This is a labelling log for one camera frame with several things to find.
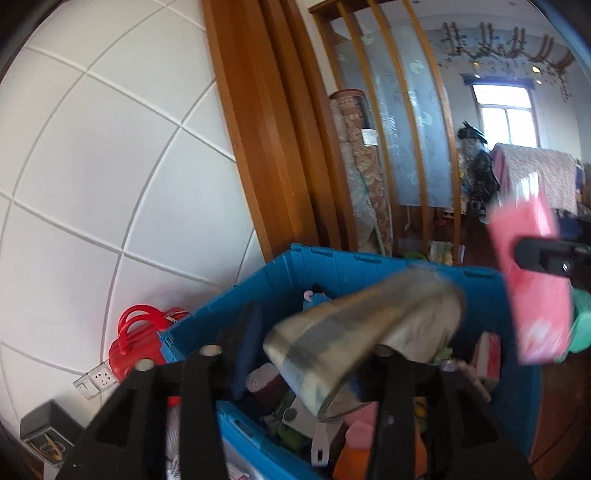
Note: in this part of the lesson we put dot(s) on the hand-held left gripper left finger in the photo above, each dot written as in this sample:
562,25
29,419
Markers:
242,350

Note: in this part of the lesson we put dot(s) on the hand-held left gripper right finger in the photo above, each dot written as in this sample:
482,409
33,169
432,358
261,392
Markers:
392,374

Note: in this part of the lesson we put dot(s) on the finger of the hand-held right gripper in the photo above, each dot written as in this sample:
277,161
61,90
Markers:
540,256

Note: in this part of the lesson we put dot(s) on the pink packet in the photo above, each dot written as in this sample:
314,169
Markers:
531,300

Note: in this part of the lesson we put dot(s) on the checkered cloth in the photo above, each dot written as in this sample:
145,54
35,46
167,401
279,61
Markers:
351,323

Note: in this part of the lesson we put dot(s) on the blue plastic crate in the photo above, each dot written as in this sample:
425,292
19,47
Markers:
323,267

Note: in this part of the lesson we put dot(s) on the dark red cylinder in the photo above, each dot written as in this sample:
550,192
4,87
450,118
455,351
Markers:
268,383

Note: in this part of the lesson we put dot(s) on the floral cloth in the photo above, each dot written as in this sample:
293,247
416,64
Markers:
540,175

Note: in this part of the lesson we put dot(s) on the green bag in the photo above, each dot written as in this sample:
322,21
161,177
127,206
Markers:
581,327

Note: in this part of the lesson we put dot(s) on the dark hanging clothes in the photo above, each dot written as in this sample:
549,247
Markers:
480,170

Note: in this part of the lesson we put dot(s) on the red plastic handbag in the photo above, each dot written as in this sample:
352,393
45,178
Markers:
134,341

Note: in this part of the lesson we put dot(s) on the white plastic sheet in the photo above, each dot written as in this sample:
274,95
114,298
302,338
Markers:
240,461

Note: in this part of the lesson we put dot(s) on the window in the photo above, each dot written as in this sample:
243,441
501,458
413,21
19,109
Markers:
505,115

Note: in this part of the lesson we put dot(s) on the rolled patterned carpet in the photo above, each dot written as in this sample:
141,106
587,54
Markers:
364,184

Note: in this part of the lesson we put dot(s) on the wooden partition screen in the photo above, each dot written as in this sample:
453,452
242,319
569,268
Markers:
406,115

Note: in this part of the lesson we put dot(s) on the ceiling vine decoration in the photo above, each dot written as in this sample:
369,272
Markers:
508,48

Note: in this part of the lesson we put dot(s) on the wooden pillar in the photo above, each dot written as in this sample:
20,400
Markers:
268,138

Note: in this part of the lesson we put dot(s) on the black box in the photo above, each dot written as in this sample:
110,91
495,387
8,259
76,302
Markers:
46,438

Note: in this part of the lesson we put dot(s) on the white wall socket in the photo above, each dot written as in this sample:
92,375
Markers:
94,381

